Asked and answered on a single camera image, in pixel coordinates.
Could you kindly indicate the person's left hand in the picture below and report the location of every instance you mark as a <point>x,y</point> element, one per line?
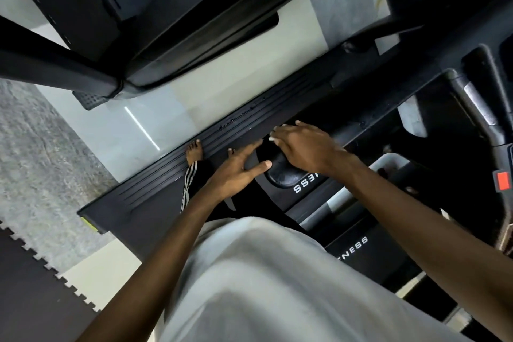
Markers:
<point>236,173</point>

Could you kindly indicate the person's right hand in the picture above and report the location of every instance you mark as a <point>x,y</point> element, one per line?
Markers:
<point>309,149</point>

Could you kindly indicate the black treadmill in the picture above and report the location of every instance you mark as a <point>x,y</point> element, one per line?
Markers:
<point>377,89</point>

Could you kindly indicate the person's left forearm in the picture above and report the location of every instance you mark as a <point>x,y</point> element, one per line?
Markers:
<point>152,273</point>

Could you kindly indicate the person's right forearm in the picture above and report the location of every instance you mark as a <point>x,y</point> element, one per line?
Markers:
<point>433,241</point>

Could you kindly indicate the person's bare foot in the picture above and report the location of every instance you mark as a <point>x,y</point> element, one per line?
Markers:
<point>194,153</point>

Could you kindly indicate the black striped trousers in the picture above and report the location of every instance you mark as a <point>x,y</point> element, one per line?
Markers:
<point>196,181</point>

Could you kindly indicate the black stair climber machine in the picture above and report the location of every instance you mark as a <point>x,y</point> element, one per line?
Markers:
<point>184,25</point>

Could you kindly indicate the black interlocking foam mat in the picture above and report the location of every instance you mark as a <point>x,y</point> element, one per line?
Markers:
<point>32,298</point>

